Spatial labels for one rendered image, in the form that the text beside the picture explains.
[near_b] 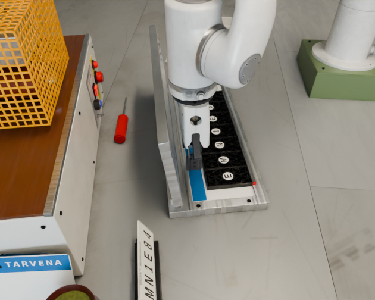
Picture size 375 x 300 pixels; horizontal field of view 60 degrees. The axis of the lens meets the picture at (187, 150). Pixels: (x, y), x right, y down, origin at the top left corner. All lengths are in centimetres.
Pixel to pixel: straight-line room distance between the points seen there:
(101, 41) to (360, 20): 86
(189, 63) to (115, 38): 85
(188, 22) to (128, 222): 40
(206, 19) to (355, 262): 50
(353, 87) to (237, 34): 65
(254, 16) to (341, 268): 47
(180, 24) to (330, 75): 61
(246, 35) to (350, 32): 61
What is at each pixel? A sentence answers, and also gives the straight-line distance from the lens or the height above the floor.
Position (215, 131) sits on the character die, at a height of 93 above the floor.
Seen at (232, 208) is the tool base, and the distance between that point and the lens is 69.
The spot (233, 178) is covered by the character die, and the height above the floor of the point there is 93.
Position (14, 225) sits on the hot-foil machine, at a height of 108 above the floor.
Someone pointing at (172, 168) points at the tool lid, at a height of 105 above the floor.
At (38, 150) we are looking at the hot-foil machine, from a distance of 58.
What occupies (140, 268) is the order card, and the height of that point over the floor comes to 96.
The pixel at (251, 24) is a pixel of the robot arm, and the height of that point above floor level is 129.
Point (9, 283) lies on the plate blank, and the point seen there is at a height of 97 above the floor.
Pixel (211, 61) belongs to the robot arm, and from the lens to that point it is 47.
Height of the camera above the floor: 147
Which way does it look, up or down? 45 degrees down
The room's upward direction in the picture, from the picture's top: straight up
